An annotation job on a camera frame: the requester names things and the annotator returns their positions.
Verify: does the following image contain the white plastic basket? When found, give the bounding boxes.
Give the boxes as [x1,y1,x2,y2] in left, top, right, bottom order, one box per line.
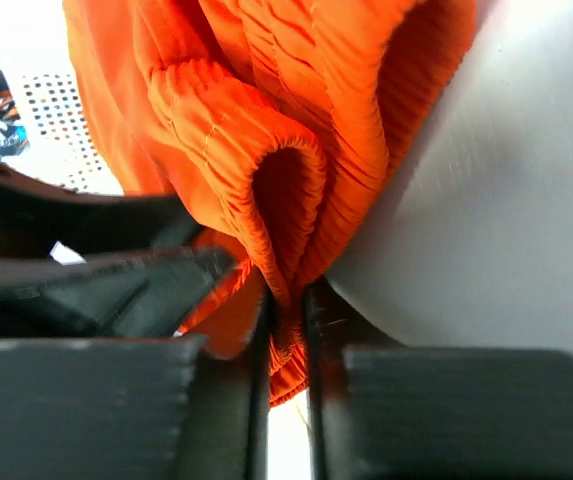
[8,67,122,196]

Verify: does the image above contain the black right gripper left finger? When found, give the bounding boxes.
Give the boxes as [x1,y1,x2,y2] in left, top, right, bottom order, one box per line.
[0,293,272,479]

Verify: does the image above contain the orange shorts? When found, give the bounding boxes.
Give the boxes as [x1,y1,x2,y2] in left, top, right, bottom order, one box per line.
[63,1,477,406]

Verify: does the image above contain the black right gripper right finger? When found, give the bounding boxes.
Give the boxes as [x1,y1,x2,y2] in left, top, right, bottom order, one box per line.
[302,280,573,479]

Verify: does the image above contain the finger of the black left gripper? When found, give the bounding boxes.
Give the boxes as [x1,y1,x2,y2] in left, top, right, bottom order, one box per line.
[0,164,202,258]
[0,247,235,338]

